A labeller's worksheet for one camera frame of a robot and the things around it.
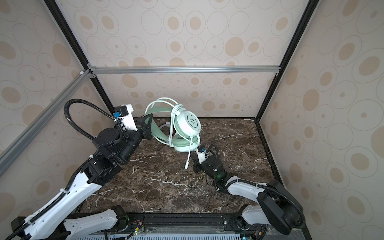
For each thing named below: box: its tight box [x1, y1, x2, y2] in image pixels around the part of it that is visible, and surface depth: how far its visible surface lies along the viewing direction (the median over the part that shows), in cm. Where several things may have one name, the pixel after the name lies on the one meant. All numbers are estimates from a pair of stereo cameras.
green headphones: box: [145, 97, 201, 169], surface depth 50 cm
